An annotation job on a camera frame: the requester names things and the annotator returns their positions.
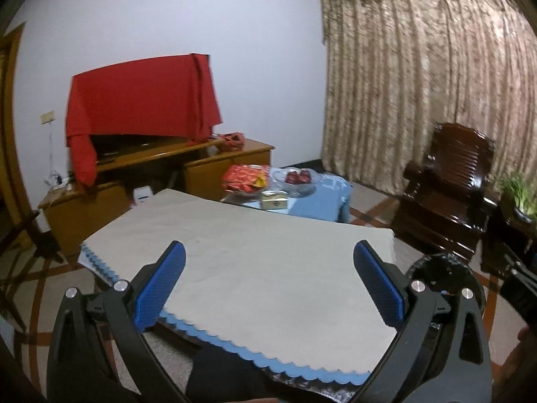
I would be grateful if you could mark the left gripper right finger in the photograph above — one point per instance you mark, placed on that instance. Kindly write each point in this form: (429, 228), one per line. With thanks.
(387, 286)

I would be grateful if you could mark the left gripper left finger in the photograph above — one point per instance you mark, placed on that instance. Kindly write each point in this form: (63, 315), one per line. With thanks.
(154, 283)

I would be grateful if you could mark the person right hand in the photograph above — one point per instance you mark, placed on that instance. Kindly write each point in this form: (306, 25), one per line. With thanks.
(516, 379)

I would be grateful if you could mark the dark wooden side table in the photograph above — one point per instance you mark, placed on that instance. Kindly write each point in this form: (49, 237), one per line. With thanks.
(508, 232)

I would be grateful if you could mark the white box under table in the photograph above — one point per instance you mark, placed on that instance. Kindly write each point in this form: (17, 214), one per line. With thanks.
(142, 194)

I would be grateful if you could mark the grey table cloth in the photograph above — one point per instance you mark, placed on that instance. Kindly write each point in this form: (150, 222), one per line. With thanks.
(278, 290)

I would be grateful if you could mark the green potted plant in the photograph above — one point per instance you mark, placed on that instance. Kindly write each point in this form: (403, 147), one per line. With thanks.
(520, 193)

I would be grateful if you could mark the dark wooden armchair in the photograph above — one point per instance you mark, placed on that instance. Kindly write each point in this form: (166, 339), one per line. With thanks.
(443, 208)

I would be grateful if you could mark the blue table cloth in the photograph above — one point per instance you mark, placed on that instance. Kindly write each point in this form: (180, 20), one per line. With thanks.
(326, 198)

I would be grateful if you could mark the wooden tv cabinet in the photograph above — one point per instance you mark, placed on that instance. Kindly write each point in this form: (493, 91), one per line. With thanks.
(75, 212)

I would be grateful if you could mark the glass fruit bowl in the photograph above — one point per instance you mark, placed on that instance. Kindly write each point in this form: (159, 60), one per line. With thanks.
(296, 182)

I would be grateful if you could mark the red snack bag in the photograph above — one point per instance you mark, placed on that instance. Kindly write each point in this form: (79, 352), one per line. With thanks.
(246, 179)

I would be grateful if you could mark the beige tissue box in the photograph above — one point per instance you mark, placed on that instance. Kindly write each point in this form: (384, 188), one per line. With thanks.
(274, 200)

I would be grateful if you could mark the red bag on cabinet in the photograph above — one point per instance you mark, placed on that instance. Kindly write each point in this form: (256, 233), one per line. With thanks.
(231, 142)

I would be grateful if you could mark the red cloth cover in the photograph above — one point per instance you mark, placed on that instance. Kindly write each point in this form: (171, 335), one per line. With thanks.
(161, 96)

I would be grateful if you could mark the beige patterned curtain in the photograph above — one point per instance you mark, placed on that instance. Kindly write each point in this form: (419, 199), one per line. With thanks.
(398, 67)

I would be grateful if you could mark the wall power socket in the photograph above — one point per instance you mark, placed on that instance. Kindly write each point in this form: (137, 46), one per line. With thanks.
(48, 117)

